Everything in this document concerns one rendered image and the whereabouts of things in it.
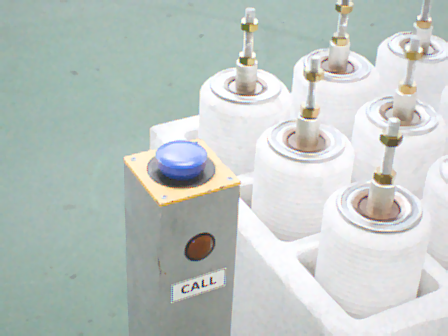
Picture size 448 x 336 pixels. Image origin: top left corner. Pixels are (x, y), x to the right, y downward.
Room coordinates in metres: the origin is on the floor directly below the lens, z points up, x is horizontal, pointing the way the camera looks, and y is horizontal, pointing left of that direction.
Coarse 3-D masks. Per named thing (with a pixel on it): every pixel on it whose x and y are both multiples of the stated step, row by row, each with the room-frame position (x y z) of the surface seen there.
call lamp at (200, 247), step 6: (198, 240) 0.55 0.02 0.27; (204, 240) 0.55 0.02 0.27; (210, 240) 0.55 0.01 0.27; (192, 246) 0.55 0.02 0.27; (198, 246) 0.55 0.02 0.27; (204, 246) 0.55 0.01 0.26; (210, 246) 0.55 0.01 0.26; (192, 252) 0.55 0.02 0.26; (198, 252) 0.55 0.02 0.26; (204, 252) 0.55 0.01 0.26; (192, 258) 0.55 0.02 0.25; (198, 258) 0.55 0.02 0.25
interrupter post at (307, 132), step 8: (304, 120) 0.72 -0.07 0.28; (312, 120) 0.72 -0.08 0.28; (296, 128) 0.73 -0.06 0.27; (304, 128) 0.72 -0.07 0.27; (312, 128) 0.72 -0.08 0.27; (296, 136) 0.73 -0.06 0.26; (304, 136) 0.72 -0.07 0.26; (312, 136) 0.72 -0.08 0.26; (304, 144) 0.72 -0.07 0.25; (312, 144) 0.72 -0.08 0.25
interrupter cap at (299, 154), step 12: (288, 120) 0.76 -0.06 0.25; (276, 132) 0.74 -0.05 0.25; (288, 132) 0.75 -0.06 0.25; (324, 132) 0.75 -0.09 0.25; (336, 132) 0.75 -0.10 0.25; (276, 144) 0.72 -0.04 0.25; (288, 144) 0.72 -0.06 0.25; (324, 144) 0.73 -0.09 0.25; (336, 144) 0.73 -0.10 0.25; (288, 156) 0.70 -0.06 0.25; (300, 156) 0.70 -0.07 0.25; (312, 156) 0.70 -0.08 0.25; (324, 156) 0.70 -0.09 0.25; (336, 156) 0.71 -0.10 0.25
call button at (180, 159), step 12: (168, 144) 0.59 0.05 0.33; (180, 144) 0.59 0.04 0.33; (192, 144) 0.59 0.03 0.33; (156, 156) 0.58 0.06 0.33; (168, 156) 0.57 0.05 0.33; (180, 156) 0.58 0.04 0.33; (192, 156) 0.58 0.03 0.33; (204, 156) 0.58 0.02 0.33; (168, 168) 0.56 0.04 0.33; (180, 168) 0.56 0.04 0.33; (192, 168) 0.56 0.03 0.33
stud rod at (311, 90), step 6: (312, 60) 0.73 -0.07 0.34; (318, 60) 0.73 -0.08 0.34; (312, 66) 0.73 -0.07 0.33; (318, 66) 0.73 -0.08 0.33; (312, 84) 0.73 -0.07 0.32; (306, 90) 0.73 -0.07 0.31; (312, 90) 0.73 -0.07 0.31; (306, 96) 0.73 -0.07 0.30; (312, 96) 0.73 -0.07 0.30; (306, 102) 0.73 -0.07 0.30; (312, 102) 0.73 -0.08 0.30
